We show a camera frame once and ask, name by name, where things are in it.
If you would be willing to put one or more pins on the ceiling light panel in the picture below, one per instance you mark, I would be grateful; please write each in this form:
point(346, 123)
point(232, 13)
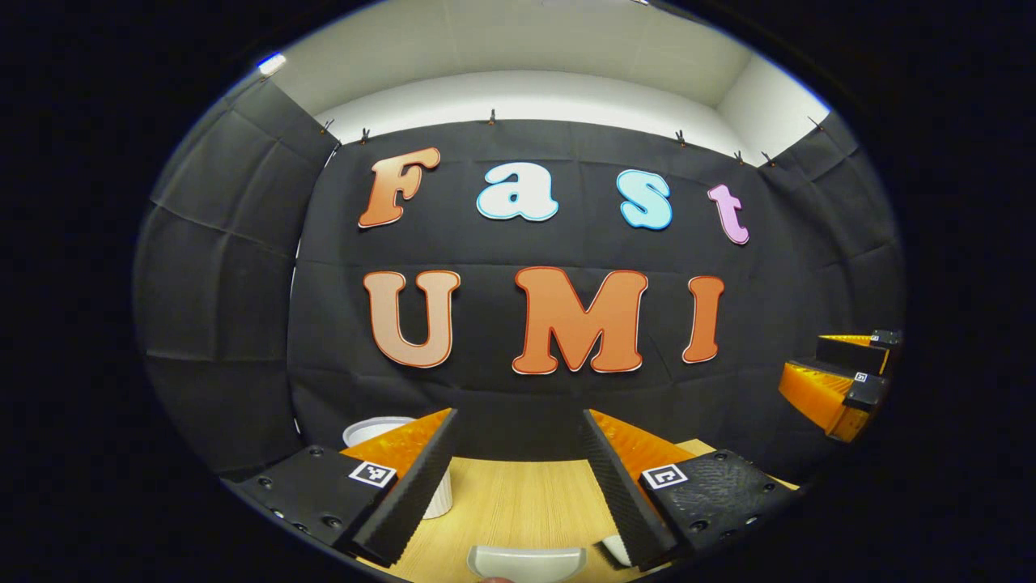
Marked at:
point(272, 63)

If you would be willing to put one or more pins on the wooden desktop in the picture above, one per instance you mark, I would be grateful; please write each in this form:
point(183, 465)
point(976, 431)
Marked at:
point(518, 502)

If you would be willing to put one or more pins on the small grey broom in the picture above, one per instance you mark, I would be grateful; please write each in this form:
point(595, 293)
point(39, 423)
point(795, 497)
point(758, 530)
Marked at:
point(617, 552)

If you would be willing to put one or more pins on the row of black cloth clips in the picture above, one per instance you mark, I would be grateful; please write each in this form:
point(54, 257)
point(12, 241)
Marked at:
point(491, 117)

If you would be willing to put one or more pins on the grey plastic dustpan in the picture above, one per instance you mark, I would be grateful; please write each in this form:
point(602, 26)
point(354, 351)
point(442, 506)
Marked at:
point(526, 560)

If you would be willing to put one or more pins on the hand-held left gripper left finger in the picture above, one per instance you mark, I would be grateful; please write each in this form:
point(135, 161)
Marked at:
point(417, 494)

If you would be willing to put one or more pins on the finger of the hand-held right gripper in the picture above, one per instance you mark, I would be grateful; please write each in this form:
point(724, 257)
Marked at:
point(817, 393)
point(850, 355)

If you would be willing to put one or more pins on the white ribbed garbage bin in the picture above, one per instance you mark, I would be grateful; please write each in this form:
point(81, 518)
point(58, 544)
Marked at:
point(374, 427)

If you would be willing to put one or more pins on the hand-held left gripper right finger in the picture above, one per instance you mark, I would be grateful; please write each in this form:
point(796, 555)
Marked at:
point(619, 486)

